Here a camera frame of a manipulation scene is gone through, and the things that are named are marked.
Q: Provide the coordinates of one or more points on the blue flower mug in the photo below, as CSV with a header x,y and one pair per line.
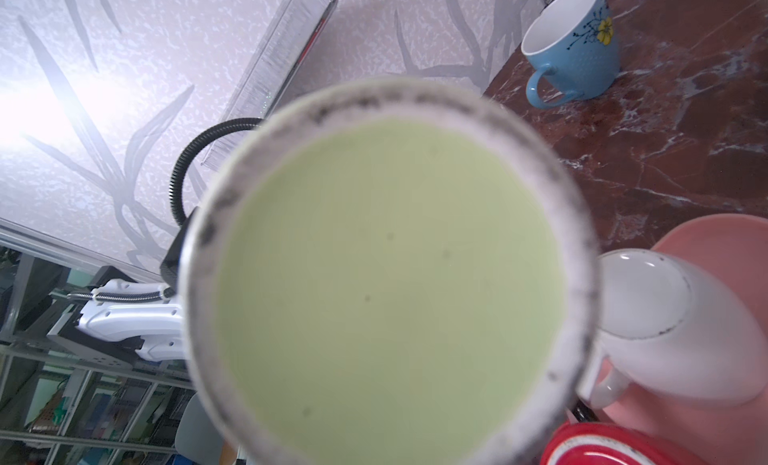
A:
x,y
574,51

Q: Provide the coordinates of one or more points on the pink plastic tray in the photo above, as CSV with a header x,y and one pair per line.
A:
x,y
732,248

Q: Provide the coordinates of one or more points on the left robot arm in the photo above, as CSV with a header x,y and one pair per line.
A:
x,y
121,320

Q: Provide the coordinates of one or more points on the light green mug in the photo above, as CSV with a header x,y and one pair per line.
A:
x,y
390,271

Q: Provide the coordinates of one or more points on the red mug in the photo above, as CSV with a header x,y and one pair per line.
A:
x,y
603,443

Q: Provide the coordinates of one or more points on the clear plastic wall shelf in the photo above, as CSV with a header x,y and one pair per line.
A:
x,y
281,52

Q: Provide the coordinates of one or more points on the white mug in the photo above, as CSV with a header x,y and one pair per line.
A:
x,y
672,328

